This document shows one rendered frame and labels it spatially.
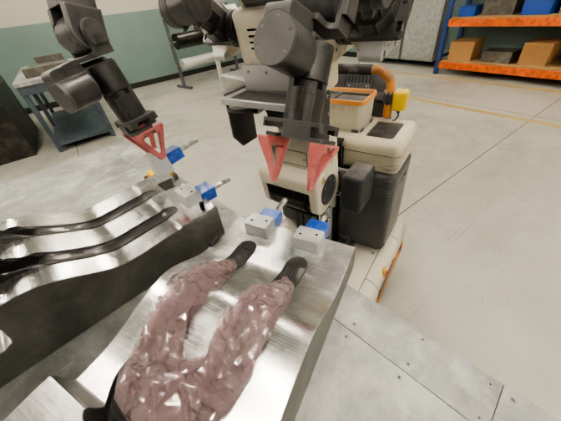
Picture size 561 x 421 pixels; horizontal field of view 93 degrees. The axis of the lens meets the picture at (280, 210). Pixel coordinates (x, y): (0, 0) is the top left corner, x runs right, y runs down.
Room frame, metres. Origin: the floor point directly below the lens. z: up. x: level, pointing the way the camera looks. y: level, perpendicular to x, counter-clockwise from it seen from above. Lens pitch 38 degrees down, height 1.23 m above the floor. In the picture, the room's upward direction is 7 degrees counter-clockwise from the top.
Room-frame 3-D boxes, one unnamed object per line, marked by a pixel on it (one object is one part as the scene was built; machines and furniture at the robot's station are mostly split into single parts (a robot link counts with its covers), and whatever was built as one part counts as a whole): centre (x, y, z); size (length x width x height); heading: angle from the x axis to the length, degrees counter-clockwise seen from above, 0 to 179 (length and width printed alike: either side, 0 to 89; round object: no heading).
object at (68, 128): (4.25, 2.85, 0.46); 1.90 x 0.70 x 0.92; 32
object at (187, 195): (0.54, 0.16, 0.89); 0.13 x 0.05 x 0.05; 130
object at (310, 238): (0.40, -0.07, 0.86); 0.13 x 0.05 x 0.05; 148
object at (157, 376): (0.20, 0.12, 0.90); 0.26 x 0.18 x 0.08; 148
